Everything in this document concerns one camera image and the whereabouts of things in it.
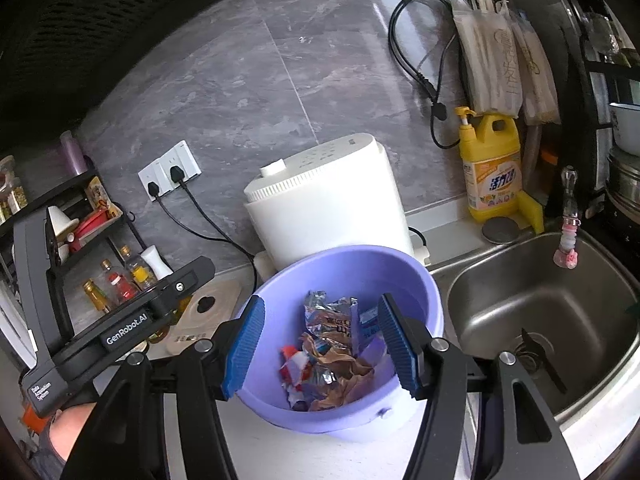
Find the faucet with pink filter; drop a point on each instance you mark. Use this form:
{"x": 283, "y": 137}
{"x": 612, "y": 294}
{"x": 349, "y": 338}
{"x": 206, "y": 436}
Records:
{"x": 567, "y": 245}

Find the steel pot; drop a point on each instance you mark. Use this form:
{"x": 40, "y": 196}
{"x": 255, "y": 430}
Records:
{"x": 622, "y": 180}

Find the red and white wrapper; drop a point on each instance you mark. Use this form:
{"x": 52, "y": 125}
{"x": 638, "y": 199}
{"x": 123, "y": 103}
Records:
{"x": 295, "y": 365}

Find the white wall socket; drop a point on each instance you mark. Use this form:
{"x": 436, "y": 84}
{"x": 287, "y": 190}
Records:
{"x": 187, "y": 157}
{"x": 150, "y": 172}

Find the black dish rack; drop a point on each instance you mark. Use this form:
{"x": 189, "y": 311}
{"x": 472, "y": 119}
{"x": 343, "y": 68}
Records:
{"x": 580, "y": 125}

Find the purple cup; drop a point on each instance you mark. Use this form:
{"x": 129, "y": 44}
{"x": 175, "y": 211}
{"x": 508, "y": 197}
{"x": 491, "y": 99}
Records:
{"x": 71, "y": 155}

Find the purple plastic bucket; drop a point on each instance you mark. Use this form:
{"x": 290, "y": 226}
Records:
{"x": 300, "y": 270}

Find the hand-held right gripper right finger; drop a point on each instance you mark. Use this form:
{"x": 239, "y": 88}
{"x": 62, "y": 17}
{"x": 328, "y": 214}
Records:
{"x": 400, "y": 345}

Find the yellow snack packet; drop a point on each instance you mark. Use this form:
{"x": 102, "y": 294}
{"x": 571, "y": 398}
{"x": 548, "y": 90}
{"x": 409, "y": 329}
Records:
{"x": 97, "y": 195}

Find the blue medicine box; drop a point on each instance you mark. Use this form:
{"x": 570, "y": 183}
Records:
{"x": 369, "y": 322}

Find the yellow detergent bottle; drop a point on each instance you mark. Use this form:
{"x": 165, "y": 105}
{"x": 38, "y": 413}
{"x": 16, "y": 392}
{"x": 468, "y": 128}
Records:
{"x": 492, "y": 175}

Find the clear glass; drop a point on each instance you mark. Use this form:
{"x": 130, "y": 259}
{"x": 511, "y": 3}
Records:
{"x": 600, "y": 30}

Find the green label bottle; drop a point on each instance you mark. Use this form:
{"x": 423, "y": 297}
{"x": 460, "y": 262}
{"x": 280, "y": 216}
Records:
{"x": 140, "y": 272}

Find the hanging chopstick packet bag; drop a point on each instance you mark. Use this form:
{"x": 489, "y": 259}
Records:
{"x": 537, "y": 75}
{"x": 490, "y": 60}

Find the white bowl blue rim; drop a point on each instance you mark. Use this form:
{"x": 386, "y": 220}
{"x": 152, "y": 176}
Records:
{"x": 625, "y": 130}

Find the person's left forearm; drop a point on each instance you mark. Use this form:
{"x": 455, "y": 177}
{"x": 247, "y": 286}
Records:
{"x": 70, "y": 430}

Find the clear lidded container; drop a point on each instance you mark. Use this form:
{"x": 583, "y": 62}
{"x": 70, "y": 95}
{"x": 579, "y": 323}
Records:
{"x": 7, "y": 172}

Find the oil bottle red label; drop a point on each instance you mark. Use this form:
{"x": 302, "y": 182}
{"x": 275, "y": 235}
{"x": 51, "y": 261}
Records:
{"x": 120, "y": 285}

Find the steel sink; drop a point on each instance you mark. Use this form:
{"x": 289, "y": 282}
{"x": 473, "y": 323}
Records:
{"x": 575, "y": 300}

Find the glass jar of grains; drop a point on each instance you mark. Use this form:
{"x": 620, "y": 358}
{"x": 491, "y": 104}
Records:
{"x": 17, "y": 197}

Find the white air fryer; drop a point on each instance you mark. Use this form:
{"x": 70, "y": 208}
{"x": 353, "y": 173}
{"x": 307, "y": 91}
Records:
{"x": 340, "y": 200}

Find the black range hood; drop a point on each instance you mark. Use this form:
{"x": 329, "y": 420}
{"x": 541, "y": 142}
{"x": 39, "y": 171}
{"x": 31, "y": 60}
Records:
{"x": 100, "y": 25}

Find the white top oil sprayer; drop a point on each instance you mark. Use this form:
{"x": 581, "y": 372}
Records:
{"x": 155, "y": 262}

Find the beige induction cooker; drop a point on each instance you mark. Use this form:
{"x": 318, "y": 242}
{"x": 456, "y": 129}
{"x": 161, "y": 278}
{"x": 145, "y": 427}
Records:
{"x": 220, "y": 305}

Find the yellow sponge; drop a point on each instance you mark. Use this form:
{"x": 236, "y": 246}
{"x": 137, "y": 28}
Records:
{"x": 532, "y": 210}

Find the round steel drain cover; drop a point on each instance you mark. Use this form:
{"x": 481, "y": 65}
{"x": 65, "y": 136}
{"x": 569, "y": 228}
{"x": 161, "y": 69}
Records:
{"x": 500, "y": 230}

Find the red container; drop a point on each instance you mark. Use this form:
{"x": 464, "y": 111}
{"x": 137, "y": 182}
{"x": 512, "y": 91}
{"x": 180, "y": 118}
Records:
{"x": 92, "y": 225}

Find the black kitchen rack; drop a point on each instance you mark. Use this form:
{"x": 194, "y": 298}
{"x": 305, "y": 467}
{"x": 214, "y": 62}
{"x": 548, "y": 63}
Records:
{"x": 60, "y": 196}

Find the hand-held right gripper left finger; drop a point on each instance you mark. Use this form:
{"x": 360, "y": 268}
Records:
{"x": 245, "y": 347}

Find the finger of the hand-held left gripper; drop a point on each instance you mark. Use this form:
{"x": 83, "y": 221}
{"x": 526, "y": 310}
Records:
{"x": 192, "y": 277}

